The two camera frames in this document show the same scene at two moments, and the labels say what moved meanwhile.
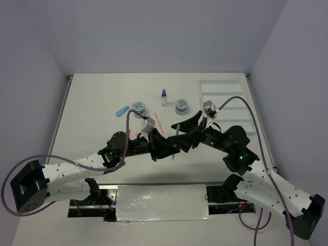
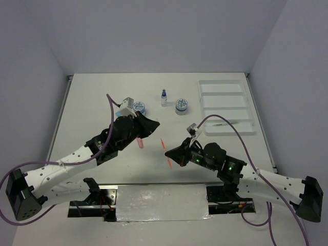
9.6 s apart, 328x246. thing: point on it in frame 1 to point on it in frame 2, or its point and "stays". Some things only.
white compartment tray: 234,112 stays
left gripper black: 156,142 to 148,126
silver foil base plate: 137,203 stays
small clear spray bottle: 164,99 stays
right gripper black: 184,141 to 180,154
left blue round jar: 139,107 stays
